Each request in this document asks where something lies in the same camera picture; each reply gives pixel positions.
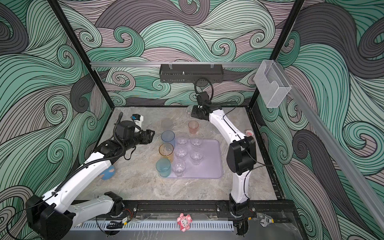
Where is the pink translucent cup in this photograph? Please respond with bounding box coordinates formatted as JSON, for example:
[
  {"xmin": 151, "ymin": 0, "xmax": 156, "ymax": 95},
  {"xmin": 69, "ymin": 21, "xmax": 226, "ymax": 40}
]
[{"xmin": 188, "ymin": 121, "xmax": 199, "ymax": 135}]

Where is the teal translucent cup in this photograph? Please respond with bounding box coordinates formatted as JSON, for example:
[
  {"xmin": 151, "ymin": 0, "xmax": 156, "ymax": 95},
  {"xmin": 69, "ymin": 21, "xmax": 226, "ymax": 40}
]
[{"xmin": 156, "ymin": 159, "xmax": 172, "ymax": 178}]

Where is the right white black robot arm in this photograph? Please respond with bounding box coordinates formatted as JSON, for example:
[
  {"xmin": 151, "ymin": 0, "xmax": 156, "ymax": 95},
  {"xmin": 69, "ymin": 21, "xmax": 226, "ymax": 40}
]
[{"xmin": 191, "ymin": 78, "xmax": 257, "ymax": 217}]

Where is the bear plush toy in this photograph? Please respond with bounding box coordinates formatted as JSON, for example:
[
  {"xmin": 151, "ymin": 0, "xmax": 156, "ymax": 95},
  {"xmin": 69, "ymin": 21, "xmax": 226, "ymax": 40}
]
[{"xmin": 99, "ymin": 166, "xmax": 116, "ymax": 181}]

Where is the silver adjustable wrench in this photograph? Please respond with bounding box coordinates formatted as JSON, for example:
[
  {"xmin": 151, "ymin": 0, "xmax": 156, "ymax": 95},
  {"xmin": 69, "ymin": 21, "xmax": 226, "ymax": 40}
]
[{"xmin": 260, "ymin": 215, "xmax": 274, "ymax": 228}]

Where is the yellow translucent cup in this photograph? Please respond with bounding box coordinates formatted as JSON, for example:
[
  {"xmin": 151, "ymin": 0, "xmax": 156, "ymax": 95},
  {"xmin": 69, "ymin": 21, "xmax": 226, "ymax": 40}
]
[{"xmin": 159, "ymin": 143, "xmax": 174, "ymax": 163}]

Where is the lilac plastic tray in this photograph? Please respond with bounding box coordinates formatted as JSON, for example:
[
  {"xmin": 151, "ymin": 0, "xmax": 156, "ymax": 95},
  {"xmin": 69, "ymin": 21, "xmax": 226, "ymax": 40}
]
[{"xmin": 166, "ymin": 139, "xmax": 223, "ymax": 179}]

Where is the pink flower toy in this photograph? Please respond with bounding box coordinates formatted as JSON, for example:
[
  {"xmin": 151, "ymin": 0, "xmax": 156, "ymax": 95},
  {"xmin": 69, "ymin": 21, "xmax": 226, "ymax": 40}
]
[{"xmin": 177, "ymin": 213, "xmax": 193, "ymax": 232}]

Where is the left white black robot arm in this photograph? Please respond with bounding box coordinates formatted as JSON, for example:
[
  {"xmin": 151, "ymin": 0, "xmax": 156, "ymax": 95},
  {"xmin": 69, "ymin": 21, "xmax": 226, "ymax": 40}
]
[{"xmin": 26, "ymin": 113, "xmax": 155, "ymax": 240}]

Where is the small pink white toy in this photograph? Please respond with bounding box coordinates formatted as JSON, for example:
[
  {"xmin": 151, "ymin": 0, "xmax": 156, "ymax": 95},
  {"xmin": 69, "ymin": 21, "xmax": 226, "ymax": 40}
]
[{"xmin": 246, "ymin": 130, "xmax": 254, "ymax": 137}]

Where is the clear glass cup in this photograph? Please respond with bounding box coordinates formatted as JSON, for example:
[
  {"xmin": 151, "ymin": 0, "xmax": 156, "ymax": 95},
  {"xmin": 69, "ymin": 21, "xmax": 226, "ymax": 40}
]
[
  {"xmin": 190, "ymin": 136, "xmax": 204, "ymax": 147},
  {"xmin": 186, "ymin": 106, "xmax": 193, "ymax": 117},
  {"xmin": 176, "ymin": 135, "xmax": 189, "ymax": 145},
  {"xmin": 174, "ymin": 145, "xmax": 189, "ymax": 159},
  {"xmin": 172, "ymin": 159, "xmax": 187, "ymax": 177},
  {"xmin": 190, "ymin": 148, "xmax": 204, "ymax": 166}
]

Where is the blue translucent cup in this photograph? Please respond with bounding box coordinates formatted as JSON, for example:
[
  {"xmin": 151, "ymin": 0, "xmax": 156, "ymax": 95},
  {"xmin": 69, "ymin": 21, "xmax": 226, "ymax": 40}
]
[{"xmin": 161, "ymin": 130, "xmax": 176, "ymax": 146}]

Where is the white slotted cable duct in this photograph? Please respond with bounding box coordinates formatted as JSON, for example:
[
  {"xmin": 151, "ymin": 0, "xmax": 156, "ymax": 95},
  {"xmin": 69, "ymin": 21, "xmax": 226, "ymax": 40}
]
[{"xmin": 71, "ymin": 220, "xmax": 235, "ymax": 232}]

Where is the black wall-mounted rack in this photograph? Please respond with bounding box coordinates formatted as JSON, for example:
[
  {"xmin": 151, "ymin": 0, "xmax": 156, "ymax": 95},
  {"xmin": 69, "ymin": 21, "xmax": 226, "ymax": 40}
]
[{"xmin": 159, "ymin": 64, "xmax": 224, "ymax": 83}]

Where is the clear acrylic wall box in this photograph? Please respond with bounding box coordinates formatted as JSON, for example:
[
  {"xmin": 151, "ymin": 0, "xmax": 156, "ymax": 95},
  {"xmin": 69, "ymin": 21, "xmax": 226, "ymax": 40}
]
[{"xmin": 254, "ymin": 60, "xmax": 292, "ymax": 109}]

